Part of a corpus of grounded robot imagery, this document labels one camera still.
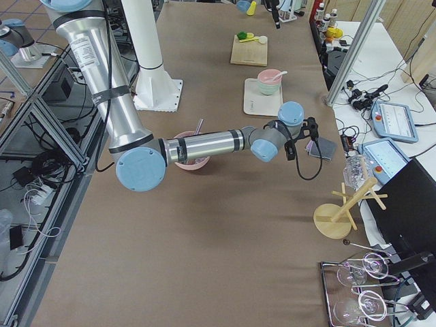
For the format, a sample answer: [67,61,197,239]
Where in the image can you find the clear glass mug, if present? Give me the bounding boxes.
[343,155,373,189]

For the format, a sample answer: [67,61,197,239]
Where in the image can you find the wooden cutting board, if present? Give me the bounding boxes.
[230,35,268,67]

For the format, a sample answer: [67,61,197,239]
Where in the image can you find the yellow plastic cup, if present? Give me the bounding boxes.
[246,1,257,16]

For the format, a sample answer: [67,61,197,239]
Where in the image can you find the wine glass lower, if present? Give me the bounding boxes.
[333,290,387,326]

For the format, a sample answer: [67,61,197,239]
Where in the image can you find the metal scoop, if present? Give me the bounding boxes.
[194,119,204,135]

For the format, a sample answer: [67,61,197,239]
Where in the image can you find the green toy lime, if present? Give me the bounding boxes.
[236,31,247,41]

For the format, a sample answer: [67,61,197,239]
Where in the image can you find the wine glass rack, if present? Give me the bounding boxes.
[319,246,410,326]

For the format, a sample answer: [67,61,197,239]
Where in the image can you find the white plastic spoon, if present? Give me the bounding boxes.
[266,71,288,82]

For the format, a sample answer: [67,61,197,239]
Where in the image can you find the blue teach pendant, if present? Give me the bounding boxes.
[371,101,419,143]
[358,138,410,185]

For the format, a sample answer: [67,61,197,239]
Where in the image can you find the white wire cup rack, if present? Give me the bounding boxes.
[277,0,306,22]

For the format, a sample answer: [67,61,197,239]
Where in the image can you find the black monitor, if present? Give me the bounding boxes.
[367,159,435,257]

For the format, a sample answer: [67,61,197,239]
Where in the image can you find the grey folded cloth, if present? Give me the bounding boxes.
[305,137,337,161]

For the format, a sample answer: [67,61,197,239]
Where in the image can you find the large pink ice bowl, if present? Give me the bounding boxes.
[175,131,210,171]

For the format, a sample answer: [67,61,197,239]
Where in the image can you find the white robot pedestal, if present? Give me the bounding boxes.
[122,0,183,112]

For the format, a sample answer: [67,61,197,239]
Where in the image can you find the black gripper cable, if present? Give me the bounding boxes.
[292,136,324,181]

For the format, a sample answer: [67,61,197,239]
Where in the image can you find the cream serving tray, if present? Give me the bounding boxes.
[243,78,283,116]

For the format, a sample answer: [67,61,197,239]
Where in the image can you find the blue teach pendant near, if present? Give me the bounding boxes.
[358,138,410,185]

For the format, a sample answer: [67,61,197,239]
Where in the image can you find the white toy bun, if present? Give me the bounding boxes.
[258,35,268,44]

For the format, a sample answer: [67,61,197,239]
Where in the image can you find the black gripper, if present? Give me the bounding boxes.
[284,116,317,160]
[264,0,281,29]

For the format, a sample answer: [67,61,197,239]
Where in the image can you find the green bowl stack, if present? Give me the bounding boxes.
[257,80,281,95]

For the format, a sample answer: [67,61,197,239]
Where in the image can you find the aluminium frame post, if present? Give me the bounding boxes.
[325,0,386,107]

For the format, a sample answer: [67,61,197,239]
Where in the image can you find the blue teach pendant far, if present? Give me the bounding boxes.
[371,101,419,143]

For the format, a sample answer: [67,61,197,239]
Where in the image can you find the wine glass upper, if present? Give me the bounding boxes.
[337,252,388,287]

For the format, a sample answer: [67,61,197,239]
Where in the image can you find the wooden cup tree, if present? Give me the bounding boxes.
[313,175,388,239]

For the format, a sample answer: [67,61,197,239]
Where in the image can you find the yellow plastic knife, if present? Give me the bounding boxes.
[239,37,259,43]

